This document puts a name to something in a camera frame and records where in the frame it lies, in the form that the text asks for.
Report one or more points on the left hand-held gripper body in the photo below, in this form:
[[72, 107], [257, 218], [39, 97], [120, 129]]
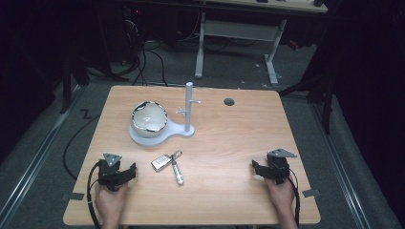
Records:
[[110, 173]]

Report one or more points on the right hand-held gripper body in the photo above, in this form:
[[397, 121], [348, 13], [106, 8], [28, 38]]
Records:
[[278, 168]]

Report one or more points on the person's right hand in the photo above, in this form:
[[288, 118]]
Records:
[[281, 195]]

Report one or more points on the person's left hand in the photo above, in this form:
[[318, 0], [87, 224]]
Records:
[[110, 203]]

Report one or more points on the silver car key fob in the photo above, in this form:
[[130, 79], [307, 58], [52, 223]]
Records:
[[160, 162]]

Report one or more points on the grey tape piece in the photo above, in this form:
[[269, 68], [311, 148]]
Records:
[[311, 192], [75, 196]]

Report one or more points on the silver cylinder key pendant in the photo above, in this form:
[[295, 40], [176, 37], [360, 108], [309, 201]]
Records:
[[177, 173]]

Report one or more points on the white bowl with silver rim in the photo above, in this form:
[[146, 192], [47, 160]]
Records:
[[148, 119]]

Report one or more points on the white stand with pole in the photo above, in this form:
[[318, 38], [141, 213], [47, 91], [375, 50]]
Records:
[[188, 111]]

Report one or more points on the black tripod stand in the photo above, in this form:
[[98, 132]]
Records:
[[318, 92]]

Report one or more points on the desk with white legs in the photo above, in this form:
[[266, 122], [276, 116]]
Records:
[[237, 30]]

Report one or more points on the metal floor rail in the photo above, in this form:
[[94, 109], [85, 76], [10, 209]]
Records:
[[342, 171], [30, 162]]

